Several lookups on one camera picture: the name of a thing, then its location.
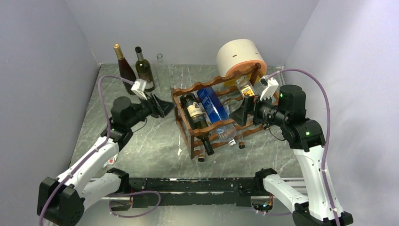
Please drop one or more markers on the white orange cylinder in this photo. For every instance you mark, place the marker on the white orange cylinder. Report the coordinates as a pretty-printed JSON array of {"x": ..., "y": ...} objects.
[{"x": 238, "y": 55}]

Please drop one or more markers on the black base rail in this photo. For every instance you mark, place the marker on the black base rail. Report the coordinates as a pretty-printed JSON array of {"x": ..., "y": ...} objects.
[{"x": 195, "y": 191}]

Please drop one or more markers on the wooden wine rack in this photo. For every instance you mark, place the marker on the wooden wine rack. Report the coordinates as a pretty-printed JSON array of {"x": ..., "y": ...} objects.
[{"x": 194, "y": 146}]

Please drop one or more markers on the dark wine bottle white label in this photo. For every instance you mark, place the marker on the dark wine bottle white label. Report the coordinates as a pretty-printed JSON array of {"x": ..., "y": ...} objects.
[{"x": 196, "y": 118}]

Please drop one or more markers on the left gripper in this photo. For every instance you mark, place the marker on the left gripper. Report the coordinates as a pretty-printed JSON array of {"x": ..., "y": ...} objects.
[{"x": 157, "y": 107}]

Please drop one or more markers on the white printed card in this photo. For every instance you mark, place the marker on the white printed card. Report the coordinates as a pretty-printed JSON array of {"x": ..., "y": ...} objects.
[{"x": 111, "y": 161}]

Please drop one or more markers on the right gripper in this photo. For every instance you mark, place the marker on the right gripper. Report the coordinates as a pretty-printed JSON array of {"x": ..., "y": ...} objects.
[{"x": 240, "y": 115}]

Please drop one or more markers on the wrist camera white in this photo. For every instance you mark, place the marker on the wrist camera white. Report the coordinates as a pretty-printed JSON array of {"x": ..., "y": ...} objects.
[
  {"x": 270, "y": 85},
  {"x": 138, "y": 87}
]

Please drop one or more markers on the clear glass bottle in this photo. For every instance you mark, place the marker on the clear glass bottle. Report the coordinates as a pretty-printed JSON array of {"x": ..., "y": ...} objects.
[{"x": 162, "y": 72}]

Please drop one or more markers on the rose wine bottle gold cap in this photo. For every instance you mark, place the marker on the rose wine bottle gold cap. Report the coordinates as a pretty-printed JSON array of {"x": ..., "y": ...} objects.
[{"x": 125, "y": 69}]

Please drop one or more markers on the green wine bottle silver cap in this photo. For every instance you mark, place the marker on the green wine bottle silver cap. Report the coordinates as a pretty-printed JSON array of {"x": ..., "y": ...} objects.
[{"x": 144, "y": 70}]

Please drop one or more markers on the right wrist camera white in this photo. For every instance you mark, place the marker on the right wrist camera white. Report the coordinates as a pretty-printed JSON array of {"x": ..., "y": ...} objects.
[{"x": 270, "y": 85}]

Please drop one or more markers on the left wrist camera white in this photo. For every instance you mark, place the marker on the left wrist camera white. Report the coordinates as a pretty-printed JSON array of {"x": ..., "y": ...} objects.
[{"x": 138, "y": 87}]

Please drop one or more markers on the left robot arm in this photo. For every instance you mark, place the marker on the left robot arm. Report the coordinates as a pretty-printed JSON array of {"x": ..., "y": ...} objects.
[{"x": 64, "y": 200}]

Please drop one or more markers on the clear bottle orange label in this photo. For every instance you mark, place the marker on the clear bottle orange label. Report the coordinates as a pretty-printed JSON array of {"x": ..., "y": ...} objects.
[{"x": 246, "y": 89}]

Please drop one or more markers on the clear bottle lower rack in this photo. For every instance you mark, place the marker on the clear bottle lower rack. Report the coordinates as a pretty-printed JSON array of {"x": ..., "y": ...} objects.
[{"x": 233, "y": 135}]

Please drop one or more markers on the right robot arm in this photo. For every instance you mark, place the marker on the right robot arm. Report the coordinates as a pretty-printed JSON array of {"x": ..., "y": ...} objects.
[{"x": 319, "y": 206}]

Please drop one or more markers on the blue glass bottle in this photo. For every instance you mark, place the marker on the blue glass bottle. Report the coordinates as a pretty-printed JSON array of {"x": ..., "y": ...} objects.
[{"x": 213, "y": 108}]

